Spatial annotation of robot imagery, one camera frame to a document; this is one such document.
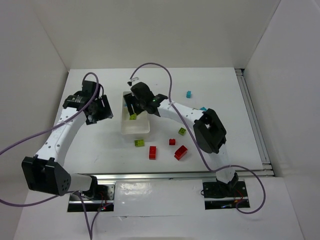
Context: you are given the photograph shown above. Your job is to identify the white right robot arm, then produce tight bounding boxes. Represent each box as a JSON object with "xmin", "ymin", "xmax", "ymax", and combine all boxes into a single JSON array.
[{"xmin": 123, "ymin": 81, "xmax": 239, "ymax": 191}]

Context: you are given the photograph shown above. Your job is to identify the aluminium rail right side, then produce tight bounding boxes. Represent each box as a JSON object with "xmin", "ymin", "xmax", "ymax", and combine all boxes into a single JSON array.
[{"xmin": 234, "ymin": 68, "xmax": 275, "ymax": 176}]

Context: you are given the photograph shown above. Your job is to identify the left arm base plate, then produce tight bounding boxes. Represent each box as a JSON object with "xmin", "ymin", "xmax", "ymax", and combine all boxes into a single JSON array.
[{"xmin": 67, "ymin": 183, "xmax": 116, "ymax": 213}]

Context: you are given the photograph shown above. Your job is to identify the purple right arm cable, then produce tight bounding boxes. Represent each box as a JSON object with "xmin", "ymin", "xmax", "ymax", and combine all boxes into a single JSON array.
[{"xmin": 129, "ymin": 62, "xmax": 267, "ymax": 214}]

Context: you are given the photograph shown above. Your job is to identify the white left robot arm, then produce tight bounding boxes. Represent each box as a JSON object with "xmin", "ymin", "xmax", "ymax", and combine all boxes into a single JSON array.
[{"xmin": 21, "ymin": 80, "xmax": 113, "ymax": 199}]

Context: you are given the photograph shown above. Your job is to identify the red 2x4 lego brick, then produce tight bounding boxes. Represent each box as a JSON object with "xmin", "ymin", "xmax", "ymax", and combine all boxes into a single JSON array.
[{"xmin": 148, "ymin": 146, "xmax": 157, "ymax": 160}]

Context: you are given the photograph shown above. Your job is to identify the white divided plastic container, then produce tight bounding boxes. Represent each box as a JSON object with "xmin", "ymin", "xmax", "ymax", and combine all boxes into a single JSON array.
[{"xmin": 120, "ymin": 97, "xmax": 150, "ymax": 135}]

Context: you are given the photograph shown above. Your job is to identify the lime green 2x2 lego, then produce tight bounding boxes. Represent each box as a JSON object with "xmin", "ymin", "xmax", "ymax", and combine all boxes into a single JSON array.
[{"xmin": 178, "ymin": 127, "xmax": 187, "ymax": 136}]

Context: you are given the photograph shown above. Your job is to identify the aluminium rail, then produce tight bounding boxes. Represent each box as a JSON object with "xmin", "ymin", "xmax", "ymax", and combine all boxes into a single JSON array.
[
  {"xmin": 234, "ymin": 68, "xmax": 275, "ymax": 176},
  {"xmin": 90, "ymin": 167, "xmax": 275, "ymax": 182}
]

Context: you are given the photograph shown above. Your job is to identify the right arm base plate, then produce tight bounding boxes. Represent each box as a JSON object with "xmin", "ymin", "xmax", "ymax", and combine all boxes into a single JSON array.
[{"xmin": 200, "ymin": 181, "xmax": 250, "ymax": 210}]

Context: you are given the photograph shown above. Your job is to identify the lime green tall lego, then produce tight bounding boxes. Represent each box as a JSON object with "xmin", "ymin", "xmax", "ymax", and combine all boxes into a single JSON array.
[{"xmin": 129, "ymin": 113, "xmax": 137, "ymax": 121}]

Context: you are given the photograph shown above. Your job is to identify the lime green lego with print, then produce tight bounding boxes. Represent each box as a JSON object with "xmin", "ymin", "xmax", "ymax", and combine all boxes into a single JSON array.
[{"xmin": 134, "ymin": 139, "xmax": 145, "ymax": 147}]

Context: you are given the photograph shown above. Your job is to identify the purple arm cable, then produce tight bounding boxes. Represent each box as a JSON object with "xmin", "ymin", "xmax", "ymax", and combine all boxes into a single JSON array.
[
  {"xmin": 129, "ymin": 62, "xmax": 267, "ymax": 214},
  {"xmin": 0, "ymin": 72, "xmax": 107, "ymax": 240}
]

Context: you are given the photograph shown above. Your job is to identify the aluminium rail front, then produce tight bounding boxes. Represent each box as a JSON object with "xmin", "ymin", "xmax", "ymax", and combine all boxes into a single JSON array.
[{"xmin": 90, "ymin": 167, "xmax": 275, "ymax": 182}]

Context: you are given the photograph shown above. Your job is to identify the small cyan lego brick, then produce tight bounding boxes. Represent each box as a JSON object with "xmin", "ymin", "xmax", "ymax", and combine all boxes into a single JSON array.
[{"xmin": 186, "ymin": 91, "xmax": 192, "ymax": 99}]

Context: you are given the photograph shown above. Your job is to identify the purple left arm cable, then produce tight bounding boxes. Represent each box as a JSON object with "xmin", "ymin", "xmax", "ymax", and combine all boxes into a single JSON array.
[{"xmin": 0, "ymin": 72, "xmax": 107, "ymax": 240}]

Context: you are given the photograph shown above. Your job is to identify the small red 2x2 lego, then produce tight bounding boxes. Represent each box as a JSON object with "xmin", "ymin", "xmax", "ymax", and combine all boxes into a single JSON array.
[{"xmin": 169, "ymin": 138, "xmax": 176, "ymax": 146}]

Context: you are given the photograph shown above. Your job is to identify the large red sloped lego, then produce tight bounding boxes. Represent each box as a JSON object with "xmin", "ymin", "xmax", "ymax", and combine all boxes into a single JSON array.
[{"xmin": 174, "ymin": 145, "xmax": 188, "ymax": 161}]

